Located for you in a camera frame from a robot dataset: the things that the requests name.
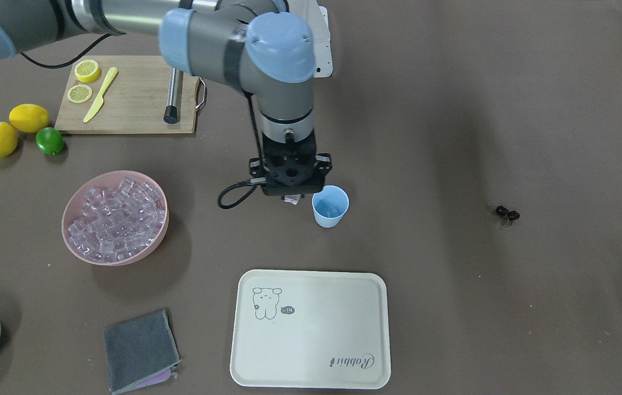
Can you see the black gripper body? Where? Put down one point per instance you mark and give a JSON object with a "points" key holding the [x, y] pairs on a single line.
{"points": [[324, 165]]}

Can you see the single clear ice cube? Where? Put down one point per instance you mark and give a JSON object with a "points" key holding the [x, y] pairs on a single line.
{"points": [[292, 199]]}

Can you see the dark cherries pair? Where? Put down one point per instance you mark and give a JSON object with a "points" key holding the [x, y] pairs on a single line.
{"points": [[509, 217]]}

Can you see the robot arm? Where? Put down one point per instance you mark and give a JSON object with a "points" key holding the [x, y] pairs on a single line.
{"points": [[258, 48]]}

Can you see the light blue plastic cup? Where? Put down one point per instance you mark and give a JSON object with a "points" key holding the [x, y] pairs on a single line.
{"points": [[329, 206]]}

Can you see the clear ice cubes pile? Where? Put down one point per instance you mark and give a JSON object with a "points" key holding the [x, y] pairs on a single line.
{"points": [[116, 219]]}

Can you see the cream plastic tray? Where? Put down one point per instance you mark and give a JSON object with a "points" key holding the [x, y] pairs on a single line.
{"points": [[300, 329]]}

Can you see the pink bowl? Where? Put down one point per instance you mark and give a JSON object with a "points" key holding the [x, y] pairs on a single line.
{"points": [[115, 219]]}

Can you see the wooden cutting board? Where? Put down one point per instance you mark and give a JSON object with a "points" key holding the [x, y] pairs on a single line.
{"points": [[136, 100]]}

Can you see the yellow lemon wedge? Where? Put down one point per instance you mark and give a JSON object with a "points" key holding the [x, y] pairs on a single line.
{"points": [[99, 99]]}

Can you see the lemon half slice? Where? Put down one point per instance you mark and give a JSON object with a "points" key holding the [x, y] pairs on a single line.
{"points": [[87, 71], [79, 93]]}

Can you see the grey folded cloth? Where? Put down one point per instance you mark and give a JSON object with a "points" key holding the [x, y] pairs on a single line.
{"points": [[140, 352]]}

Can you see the green lime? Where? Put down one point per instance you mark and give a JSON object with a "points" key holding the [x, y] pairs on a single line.
{"points": [[50, 141]]}

